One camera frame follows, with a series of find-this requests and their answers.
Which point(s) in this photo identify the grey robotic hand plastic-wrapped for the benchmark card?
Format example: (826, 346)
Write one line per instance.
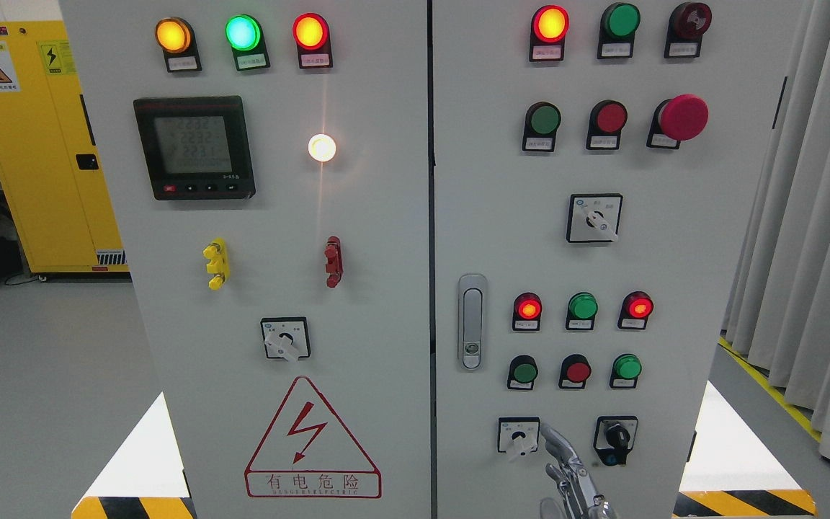
(579, 496)

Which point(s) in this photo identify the silver door handle lever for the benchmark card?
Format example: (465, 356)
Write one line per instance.
(472, 317)

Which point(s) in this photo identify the red push button lower middle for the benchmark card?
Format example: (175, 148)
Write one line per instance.
(574, 373)

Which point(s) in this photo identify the green push button lower right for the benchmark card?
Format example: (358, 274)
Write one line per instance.
(625, 372)

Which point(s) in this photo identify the green push button lower left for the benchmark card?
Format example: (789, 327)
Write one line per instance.
(522, 373)

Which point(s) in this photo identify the green lamp middle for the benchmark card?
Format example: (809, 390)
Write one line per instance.
(581, 312)

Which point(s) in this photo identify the red lit lamp middle right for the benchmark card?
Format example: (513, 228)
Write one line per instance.
(635, 311)

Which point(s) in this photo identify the red lit lamp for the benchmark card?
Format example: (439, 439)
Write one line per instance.
(635, 311)
(527, 311)
(548, 30)

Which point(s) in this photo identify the red lit lamp middle left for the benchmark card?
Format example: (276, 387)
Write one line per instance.
(527, 311)

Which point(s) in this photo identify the red triangle electric warning sticker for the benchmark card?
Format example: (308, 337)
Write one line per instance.
(308, 451)

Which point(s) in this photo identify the grey pleated curtain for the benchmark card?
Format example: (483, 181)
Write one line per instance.
(778, 316)

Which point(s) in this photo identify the grey electrical control cabinet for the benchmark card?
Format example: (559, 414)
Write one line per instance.
(426, 101)

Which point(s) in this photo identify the red terminal connector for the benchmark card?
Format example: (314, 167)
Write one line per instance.
(334, 262)

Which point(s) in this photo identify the green push button upper row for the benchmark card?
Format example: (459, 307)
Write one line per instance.
(542, 121)

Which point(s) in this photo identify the red push button upper row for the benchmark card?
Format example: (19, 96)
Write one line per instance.
(606, 122)

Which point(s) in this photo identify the red mushroom emergency stop button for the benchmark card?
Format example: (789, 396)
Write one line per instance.
(677, 119)

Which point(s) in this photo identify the yellow terminal connector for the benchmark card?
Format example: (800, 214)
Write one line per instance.
(217, 266)

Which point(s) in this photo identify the white lit indicator lamp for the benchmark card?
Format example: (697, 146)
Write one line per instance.
(322, 147)

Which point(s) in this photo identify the red lit lamp right top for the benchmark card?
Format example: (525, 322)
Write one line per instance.
(548, 30)

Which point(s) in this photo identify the green lamp right top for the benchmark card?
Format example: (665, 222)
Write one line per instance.
(617, 31)

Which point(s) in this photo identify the dark red buzzer lamp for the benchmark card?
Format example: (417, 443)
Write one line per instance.
(687, 24)

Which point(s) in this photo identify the black digital power meter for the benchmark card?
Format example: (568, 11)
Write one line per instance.
(196, 148)

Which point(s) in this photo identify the red indicator lamp top left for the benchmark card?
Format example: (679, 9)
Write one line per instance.
(312, 37)

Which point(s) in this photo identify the green indicator lamp top left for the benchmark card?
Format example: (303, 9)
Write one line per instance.
(246, 39)

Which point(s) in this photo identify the yellow indicator lamp top left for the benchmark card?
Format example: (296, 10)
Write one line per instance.
(177, 40)

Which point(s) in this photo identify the yellow safety storage cabinet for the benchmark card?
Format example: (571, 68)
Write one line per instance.
(49, 164)

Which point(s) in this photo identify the black key selector switch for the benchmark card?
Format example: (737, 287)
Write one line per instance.
(614, 439)

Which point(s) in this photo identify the bottom white rotary selector switch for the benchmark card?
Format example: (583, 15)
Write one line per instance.
(518, 436)

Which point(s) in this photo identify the silver handle lock housing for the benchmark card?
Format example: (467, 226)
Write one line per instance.
(470, 359)

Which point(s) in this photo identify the right door upper selector switch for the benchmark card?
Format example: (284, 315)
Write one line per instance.
(594, 218)

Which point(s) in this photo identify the left door rotary selector switch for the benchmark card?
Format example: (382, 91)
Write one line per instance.
(286, 337)

